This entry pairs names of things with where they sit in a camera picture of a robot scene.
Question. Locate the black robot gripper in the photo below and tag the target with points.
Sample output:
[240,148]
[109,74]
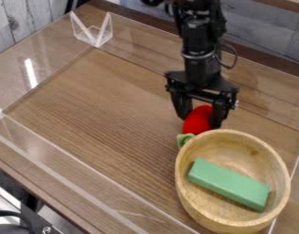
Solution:
[218,91]

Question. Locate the red plush strawberry fruit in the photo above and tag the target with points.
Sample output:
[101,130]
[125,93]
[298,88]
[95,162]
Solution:
[197,123]

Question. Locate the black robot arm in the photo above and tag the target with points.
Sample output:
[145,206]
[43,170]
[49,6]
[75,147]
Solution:
[201,27]

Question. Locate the light wooden bowl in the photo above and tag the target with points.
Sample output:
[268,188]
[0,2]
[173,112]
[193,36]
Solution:
[248,155]

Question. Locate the green rectangular block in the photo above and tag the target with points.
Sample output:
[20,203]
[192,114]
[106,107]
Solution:
[228,183]

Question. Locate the black metal stand bracket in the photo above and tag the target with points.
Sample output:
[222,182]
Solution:
[31,206]

